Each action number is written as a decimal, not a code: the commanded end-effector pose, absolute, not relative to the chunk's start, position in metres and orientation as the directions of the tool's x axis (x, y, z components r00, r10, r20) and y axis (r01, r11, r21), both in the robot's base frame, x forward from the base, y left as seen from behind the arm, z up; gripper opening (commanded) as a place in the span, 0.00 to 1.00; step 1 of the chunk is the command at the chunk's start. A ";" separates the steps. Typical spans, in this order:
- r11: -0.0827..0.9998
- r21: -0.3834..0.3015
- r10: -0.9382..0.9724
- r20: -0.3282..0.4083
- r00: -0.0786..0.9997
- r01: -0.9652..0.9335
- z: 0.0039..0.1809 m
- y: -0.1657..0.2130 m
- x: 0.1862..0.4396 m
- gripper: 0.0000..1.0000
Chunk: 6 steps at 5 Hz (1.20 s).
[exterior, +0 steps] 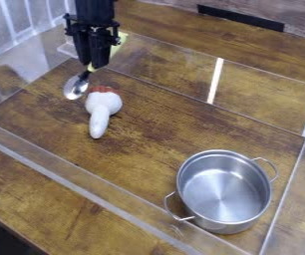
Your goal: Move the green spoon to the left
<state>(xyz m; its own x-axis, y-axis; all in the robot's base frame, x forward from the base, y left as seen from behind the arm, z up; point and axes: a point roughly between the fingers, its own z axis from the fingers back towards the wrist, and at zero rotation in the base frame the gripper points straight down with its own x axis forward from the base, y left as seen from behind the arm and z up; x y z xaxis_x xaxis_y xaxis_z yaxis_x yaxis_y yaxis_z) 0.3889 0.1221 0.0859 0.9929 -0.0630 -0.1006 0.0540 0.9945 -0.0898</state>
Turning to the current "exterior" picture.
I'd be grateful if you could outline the clear acrylic triangle bracket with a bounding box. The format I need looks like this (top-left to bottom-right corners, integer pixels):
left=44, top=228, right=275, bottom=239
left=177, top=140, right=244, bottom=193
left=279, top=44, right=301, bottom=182
left=57, top=36, right=79, bottom=59

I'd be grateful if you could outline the black strip on wall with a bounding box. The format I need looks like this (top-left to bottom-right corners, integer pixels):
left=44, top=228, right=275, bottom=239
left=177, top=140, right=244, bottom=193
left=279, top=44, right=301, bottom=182
left=196, top=4, right=284, bottom=32

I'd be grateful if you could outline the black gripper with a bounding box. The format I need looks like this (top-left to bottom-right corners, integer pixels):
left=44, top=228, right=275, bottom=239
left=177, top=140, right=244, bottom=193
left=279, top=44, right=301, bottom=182
left=64, top=0, right=121, bottom=69

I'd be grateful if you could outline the stainless steel pot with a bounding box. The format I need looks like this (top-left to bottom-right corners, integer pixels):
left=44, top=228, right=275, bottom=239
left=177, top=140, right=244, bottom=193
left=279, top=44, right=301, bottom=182
left=163, top=149, right=279, bottom=235

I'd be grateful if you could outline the green handled metal spoon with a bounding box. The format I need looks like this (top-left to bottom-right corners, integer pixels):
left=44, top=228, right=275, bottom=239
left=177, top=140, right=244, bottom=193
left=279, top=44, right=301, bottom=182
left=62, top=31, right=129, bottom=101

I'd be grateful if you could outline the white toy mushroom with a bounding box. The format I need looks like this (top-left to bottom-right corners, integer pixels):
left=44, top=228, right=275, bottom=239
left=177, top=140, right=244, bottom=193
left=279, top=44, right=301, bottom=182
left=85, top=86, right=123, bottom=138

